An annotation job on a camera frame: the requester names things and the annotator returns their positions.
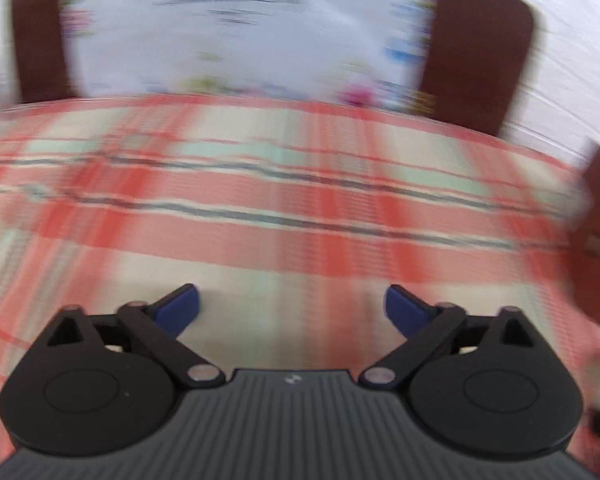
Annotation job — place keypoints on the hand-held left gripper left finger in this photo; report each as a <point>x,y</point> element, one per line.
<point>180,307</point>

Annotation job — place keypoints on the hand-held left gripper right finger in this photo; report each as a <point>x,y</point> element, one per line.
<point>404,310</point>

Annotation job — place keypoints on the red plaid bed sheet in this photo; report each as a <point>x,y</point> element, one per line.
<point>290,200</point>

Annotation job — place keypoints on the white floral pillow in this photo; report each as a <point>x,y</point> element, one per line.
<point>245,30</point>

